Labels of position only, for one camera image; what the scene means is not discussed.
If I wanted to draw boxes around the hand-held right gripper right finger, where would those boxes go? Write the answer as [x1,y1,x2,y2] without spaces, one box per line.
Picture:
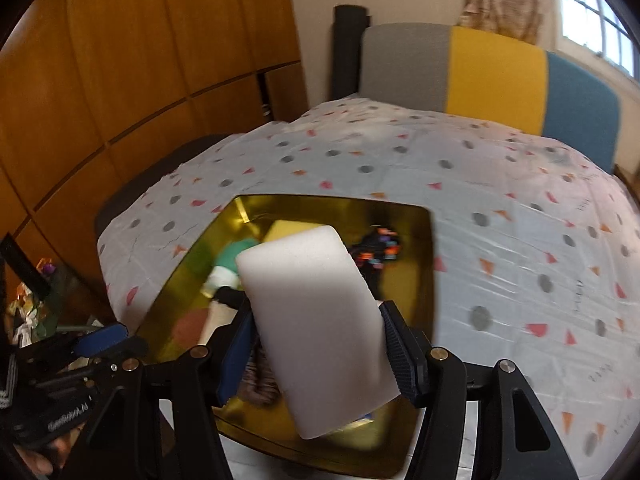
[377,300,576,480]

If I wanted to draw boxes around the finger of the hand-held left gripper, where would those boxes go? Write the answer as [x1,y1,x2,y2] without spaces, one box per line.
[71,323,149,359]
[0,232,51,301]

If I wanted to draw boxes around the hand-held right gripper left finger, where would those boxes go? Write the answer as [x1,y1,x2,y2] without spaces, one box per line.
[60,310,256,480]

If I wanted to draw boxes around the white sponge block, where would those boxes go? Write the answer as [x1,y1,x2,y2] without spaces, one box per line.
[235,225,401,441]

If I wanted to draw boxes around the green and white sponge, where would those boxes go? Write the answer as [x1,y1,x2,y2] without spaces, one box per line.
[202,240,261,301]

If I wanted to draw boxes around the yellow sponge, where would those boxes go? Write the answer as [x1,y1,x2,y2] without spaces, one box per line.
[262,219,312,247]

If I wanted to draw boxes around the gold tin box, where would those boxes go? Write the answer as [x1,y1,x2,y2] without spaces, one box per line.
[132,192,436,480]

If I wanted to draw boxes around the person's left hand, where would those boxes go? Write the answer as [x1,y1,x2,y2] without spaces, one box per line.
[19,434,77,478]

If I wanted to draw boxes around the colourful toy figures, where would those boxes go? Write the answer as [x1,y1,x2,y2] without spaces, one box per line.
[7,257,68,348]

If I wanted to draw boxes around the white patterned tablecloth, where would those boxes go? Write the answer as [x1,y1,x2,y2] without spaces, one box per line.
[97,97,636,476]

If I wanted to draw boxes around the wooden wardrobe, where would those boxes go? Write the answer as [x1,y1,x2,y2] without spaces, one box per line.
[0,0,306,311]

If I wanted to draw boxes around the grey yellow blue backrest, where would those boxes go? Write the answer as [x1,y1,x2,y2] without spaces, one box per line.
[359,22,621,173]

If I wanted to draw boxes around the black rolled mat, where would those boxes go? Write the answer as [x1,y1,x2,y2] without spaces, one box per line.
[332,5,372,101]

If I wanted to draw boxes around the beige patterned curtain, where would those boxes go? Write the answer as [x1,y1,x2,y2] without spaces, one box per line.
[457,0,561,53]

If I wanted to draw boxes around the barred window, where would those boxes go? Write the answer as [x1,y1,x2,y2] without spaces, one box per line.
[552,0,640,78]

